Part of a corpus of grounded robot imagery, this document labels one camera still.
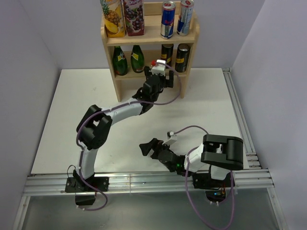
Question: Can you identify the green Perrier bottle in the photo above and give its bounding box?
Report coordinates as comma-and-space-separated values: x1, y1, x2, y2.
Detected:
113, 46, 128, 76
130, 45, 145, 73

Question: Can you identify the black gold band can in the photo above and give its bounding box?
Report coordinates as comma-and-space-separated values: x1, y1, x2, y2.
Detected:
161, 44, 174, 66

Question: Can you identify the black yellow label can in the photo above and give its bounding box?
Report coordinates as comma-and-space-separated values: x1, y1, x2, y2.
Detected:
175, 44, 190, 72

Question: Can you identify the silver Red Bull can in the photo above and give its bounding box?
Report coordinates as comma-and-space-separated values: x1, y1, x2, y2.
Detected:
177, 0, 194, 36

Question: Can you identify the blue Red Bull can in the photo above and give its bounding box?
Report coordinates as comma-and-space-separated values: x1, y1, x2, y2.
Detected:
160, 1, 176, 39

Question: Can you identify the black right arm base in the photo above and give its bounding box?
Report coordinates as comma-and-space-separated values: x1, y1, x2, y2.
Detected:
192, 173, 235, 203

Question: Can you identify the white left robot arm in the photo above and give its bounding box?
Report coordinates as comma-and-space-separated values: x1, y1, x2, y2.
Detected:
73, 62, 178, 191

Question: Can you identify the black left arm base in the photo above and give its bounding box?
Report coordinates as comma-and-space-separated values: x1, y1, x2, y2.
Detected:
65, 177, 109, 206

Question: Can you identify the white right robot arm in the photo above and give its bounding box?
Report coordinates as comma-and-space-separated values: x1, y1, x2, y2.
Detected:
139, 131, 244, 187

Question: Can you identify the light wooden shelf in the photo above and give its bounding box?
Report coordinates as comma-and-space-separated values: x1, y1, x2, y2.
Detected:
101, 2, 200, 102

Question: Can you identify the purple grape juice carton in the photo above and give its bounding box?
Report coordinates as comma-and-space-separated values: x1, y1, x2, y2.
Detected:
122, 0, 144, 36

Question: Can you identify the yellow pineapple juice carton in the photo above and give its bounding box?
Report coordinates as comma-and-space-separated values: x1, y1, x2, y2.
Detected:
100, 0, 126, 37

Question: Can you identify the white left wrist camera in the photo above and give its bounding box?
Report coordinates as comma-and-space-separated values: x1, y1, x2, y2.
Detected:
151, 59, 166, 76

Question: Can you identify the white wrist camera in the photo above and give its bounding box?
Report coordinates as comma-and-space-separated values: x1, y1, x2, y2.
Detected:
163, 131, 177, 146
151, 59, 166, 76

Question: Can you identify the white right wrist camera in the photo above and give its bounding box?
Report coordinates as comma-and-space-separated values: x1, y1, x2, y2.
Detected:
163, 131, 177, 146

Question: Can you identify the aluminium frame rail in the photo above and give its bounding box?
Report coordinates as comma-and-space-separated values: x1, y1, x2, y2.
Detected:
13, 69, 288, 230

